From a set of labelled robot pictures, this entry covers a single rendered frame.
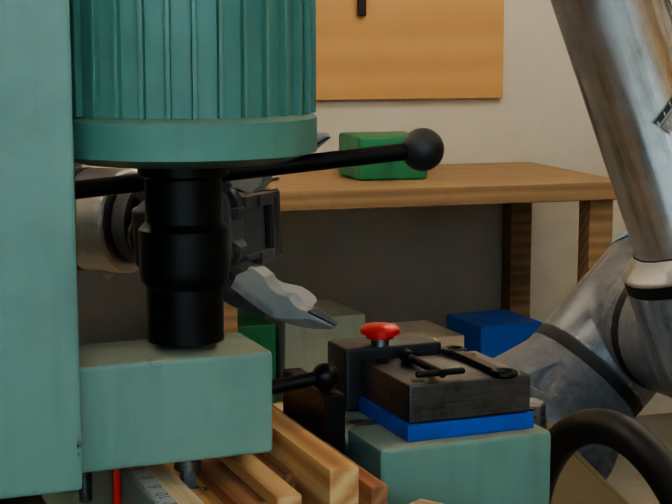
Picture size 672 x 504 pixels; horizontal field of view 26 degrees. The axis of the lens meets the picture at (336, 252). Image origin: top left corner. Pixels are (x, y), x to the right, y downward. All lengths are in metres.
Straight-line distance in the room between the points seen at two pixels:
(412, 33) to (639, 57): 3.00
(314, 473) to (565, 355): 0.73
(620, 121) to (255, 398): 0.62
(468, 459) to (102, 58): 0.38
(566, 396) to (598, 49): 0.40
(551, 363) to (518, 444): 0.59
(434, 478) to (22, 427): 0.30
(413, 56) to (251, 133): 3.55
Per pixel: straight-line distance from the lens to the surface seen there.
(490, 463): 1.04
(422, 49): 4.43
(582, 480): 1.60
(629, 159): 1.47
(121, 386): 0.94
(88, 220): 1.23
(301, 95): 0.92
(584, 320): 1.65
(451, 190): 3.81
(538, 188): 3.91
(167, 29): 0.87
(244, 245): 1.18
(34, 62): 0.87
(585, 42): 1.45
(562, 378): 1.62
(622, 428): 1.12
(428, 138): 1.16
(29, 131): 0.87
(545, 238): 4.66
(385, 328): 1.09
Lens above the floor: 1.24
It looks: 8 degrees down
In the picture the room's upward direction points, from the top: straight up
